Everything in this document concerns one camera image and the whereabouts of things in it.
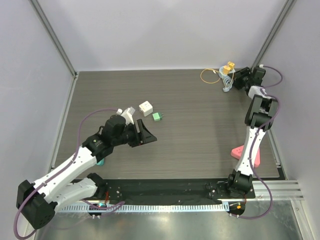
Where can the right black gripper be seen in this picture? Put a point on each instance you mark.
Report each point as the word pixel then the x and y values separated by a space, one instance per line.
pixel 240 75

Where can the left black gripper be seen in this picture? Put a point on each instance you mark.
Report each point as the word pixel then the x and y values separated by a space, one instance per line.
pixel 145 136

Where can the green cube plug adapter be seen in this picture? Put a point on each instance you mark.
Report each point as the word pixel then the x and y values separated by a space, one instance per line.
pixel 157 116

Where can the white cube plug adapter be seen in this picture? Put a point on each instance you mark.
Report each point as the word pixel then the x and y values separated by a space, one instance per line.
pixel 145 108

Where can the teal triangular power socket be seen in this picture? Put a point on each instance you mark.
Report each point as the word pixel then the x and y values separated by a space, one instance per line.
pixel 101 162

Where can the pink triangular power socket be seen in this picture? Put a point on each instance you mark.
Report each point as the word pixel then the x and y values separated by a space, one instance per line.
pixel 237 153

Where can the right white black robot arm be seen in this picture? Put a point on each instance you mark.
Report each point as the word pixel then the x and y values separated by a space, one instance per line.
pixel 258 120

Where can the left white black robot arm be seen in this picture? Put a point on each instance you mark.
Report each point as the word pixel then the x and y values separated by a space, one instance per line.
pixel 38 201

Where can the yellow connector block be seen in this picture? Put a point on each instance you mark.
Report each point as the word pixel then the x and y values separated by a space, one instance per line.
pixel 229 67

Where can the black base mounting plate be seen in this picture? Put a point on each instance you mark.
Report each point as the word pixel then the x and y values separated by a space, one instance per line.
pixel 213 188

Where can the light blue cable holder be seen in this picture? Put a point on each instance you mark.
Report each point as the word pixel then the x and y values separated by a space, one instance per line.
pixel 226 79

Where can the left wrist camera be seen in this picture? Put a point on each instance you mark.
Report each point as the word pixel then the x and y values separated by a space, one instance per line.
pixel 127 114

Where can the slotted cable duct strip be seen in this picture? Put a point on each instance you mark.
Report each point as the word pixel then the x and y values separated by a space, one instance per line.
pixel 85 208

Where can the aluminium frame rail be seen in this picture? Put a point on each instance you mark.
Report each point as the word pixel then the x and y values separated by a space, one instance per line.
pixel 281 190

